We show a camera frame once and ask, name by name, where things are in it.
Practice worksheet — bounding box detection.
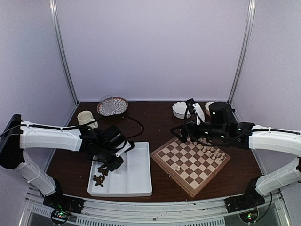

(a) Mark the clear drinking glass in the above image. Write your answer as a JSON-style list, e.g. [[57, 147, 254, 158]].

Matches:
[[101, 95, 114, 112]]

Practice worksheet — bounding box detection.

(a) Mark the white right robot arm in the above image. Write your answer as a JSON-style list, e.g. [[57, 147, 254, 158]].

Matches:
[[172, 99, 301, 208]]

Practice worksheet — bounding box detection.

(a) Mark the right aluminium frame post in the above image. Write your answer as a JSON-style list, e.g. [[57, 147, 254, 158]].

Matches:
[[228, 0, 256, 104]]

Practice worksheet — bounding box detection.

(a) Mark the wooden chess board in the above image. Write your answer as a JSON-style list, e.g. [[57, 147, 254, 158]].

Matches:
[[150, 137, 230, 197]]

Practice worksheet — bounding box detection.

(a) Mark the patterned brown plate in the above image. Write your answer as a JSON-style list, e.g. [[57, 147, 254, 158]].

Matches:
[[97, 97, 128, 116]]

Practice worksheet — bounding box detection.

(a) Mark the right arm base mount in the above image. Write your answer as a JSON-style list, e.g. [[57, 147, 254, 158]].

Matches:
[[224, 195, 265, 213]]

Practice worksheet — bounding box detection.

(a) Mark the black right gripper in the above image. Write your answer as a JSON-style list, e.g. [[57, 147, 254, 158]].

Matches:
[[170, 119, 227, 144]]

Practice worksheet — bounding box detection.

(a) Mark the cream round bowl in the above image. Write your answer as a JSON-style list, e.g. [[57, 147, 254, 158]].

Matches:
[[205, 101, 214, 117]]

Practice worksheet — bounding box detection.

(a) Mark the white scalloped bowl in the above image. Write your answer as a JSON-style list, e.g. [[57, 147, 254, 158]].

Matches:
[[172, 101, 187, 119]]

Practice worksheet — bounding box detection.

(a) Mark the aluminium frame post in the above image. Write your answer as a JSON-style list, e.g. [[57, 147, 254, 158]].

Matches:
[[49, 0, 79, 105], [228, 0, 256, 104]]

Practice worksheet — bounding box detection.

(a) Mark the dark chess pieces pile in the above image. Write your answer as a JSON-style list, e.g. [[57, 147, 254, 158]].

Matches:
[[93, 164, 109, 187]]

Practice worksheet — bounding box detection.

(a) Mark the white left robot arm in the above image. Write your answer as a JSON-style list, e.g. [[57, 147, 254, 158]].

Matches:
[[0, 114, 135, 209]]

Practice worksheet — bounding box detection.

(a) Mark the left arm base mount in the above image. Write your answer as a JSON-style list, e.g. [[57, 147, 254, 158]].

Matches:
[[43, 196, 84, 214]]

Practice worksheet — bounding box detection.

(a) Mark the white plastic tray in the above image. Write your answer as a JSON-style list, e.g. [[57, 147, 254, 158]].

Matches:
[[87, 142, 152, 197]]

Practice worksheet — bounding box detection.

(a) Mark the cream ceramic mug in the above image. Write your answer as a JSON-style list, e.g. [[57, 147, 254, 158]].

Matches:
[[77, 110, 98, 129]]

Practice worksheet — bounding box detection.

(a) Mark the left aluminium frame post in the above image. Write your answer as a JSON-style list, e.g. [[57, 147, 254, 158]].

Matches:
[[49, 0, 79, 105]]

